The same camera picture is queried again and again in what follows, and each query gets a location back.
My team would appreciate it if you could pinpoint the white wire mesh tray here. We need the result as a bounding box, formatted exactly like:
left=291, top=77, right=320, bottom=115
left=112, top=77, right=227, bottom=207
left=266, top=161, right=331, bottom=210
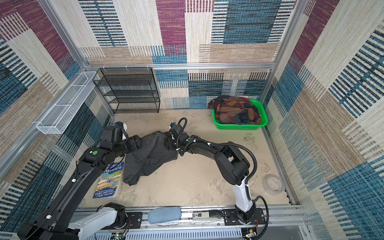
left=36, top=72, right=96, bottom=135

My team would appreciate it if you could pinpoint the grey pinstriped long sleeve shirt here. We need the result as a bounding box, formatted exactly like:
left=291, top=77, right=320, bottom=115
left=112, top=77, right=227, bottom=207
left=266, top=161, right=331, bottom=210
left=123, top=132, right=178, bottom=186

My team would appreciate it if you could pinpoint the blue grey cloth pad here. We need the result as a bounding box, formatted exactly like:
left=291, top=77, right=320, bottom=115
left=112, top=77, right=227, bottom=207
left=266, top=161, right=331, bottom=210
left=148, top=207, right=182, bottom=224

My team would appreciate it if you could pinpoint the plaid red shirt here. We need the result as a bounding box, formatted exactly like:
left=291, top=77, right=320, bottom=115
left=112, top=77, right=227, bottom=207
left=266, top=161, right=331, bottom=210
left=208, top=96, right=262, bottom=125

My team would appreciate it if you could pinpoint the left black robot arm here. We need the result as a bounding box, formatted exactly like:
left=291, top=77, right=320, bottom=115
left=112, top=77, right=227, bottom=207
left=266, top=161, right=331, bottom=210
left=17, top=122, right=142, bottom=240

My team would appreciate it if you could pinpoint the green plastic basket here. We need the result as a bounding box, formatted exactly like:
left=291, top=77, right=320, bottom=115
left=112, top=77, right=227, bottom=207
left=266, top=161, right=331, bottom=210
left=212, top=99, right=269, bottom=131

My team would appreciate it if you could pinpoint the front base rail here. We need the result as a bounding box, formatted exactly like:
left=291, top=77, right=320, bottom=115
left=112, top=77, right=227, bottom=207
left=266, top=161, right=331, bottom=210
left=69, top=205, right=316, bottom=240

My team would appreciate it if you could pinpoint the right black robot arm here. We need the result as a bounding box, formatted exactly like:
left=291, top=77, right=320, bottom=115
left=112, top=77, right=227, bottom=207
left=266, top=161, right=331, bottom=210
left=166, top=123, right=257, bottom=224

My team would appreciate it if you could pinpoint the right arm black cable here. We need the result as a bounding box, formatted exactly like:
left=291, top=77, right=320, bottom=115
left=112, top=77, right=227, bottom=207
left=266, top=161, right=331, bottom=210
left=175, top=117, right=270, bottom=240

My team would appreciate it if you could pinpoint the clear tape roll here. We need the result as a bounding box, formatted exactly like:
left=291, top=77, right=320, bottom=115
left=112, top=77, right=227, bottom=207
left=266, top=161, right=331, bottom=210
left=263, top=174, right=284, bottom=196

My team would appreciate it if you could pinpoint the black wire mesh shelf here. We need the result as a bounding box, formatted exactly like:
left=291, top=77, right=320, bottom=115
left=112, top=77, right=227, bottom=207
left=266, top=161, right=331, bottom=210
left=93, top=67, right=161, bottom=114

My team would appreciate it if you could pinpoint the blue treehouse book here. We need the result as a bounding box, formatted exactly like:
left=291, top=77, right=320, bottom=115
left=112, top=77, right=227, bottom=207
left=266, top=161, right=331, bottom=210
left=93, top=162, right=124, bottom=199

